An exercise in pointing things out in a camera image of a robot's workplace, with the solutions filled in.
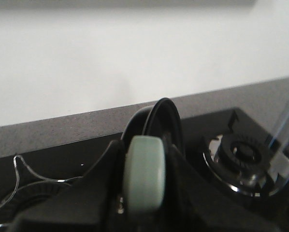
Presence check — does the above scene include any black burner grate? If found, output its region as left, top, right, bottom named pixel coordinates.
left=199, top=108, right=289, bottom=198
left=0, top=154, right=80, bottom=232

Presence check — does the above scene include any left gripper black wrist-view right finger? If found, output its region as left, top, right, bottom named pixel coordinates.
left=161, top=145, right=280, bottom=232

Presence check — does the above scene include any black left burner head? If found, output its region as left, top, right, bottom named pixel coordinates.
left=1, top=181, right=70, bottom=219

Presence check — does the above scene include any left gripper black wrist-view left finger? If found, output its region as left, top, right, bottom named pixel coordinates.
left=9, top=140, right=125, bottom=232

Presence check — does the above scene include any black glass cooktop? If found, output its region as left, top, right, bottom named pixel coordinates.
left=0, top=103, right=289, bottom=232

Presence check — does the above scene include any grey speckled stone countertop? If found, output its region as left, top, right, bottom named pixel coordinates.
left=0, top=77, right=289, bottom=158

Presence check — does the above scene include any black right burner head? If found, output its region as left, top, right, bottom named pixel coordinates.
left=218, top=134, right=271, bottom=172

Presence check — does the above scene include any black left burner grate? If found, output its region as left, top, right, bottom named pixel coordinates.
left=0, top=154, right=80, bottom=232

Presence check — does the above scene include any black right burner grate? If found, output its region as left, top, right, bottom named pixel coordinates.
left=199, top=108, right=289, bottom=198

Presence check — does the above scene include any black frying pan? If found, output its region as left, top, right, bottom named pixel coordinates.
left=120, top=98, right=184, bottom=216

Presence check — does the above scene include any black burner head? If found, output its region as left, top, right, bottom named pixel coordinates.
left=1, top=181, right=70, bottom=219
left=218, top=134, right=271, bottom=172

